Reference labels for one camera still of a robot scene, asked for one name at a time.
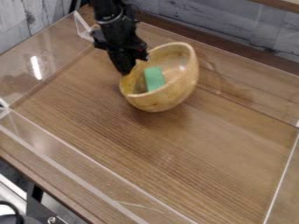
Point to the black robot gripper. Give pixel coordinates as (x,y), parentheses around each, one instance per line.
(117,37)

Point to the wooden bowl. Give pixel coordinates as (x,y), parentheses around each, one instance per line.
(177,58)

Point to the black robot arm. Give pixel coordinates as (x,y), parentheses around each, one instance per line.
(106,7)

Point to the green rectangular block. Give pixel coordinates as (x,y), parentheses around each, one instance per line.
(154,78)

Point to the clear acrylic corner bracket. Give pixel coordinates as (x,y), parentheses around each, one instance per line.
(85,29)

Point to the clear acrylic tray wall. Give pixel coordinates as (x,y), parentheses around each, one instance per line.
(215,161)

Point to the black metal table frame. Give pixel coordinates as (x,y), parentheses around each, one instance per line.
(45,208)

